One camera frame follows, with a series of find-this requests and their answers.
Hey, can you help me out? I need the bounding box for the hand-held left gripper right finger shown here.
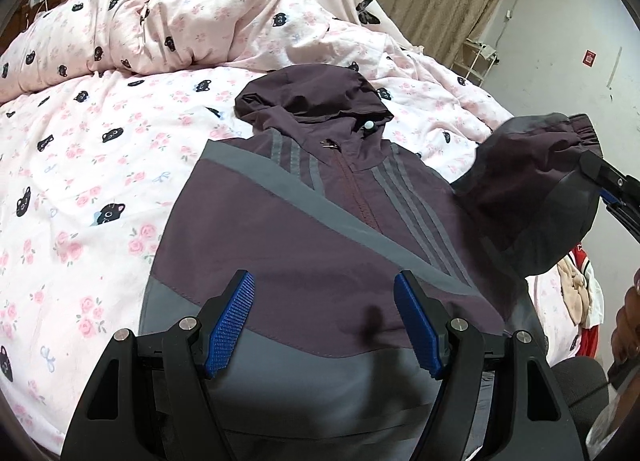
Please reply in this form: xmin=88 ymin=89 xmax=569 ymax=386
xmin=394 ymin=270 xmax=591 ymax=461

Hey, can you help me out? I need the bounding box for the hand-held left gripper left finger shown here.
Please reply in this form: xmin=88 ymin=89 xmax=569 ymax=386
xmin=60 ymin=268 xmax=256 ymax=461

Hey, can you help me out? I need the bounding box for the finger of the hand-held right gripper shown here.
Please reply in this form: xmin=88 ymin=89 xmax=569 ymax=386
xmin=600 ymin=191 xmax=640 ymax=237
xmin=579 ymin=151 xmax=640 ymax=200

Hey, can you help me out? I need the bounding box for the purple grey hooded jacket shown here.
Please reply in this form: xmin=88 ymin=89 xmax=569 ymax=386
xmin=140 ymin=65 xmax=601 ymax=461

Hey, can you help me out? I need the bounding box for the person's right hand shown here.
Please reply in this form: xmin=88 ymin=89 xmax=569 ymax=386
xmin=610 ymin=268 xmax=640 ymax=367

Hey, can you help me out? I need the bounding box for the beige plush cloth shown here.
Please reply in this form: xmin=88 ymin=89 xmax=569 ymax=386
xmin=556 ymin=256 xmax=590 ymax=328

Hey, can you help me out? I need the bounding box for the red and white garment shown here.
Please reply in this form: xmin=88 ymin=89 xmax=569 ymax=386
xmin=570 ymin=241 xmax=607 ymax=358

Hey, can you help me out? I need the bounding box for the pink floral cat bed sheet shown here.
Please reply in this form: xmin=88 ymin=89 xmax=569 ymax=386
xmin=0 ymin=48 xmax=576 ymax=452

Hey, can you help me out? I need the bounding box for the pink floral cat duvet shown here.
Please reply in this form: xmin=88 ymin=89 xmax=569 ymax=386
xmin=0 ymin=0 xmax=416 ymax=94

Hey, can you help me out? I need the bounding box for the white wire rack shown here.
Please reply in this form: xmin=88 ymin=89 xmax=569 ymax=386
xmin=457 ymin=38 xmax=501 ymax=88

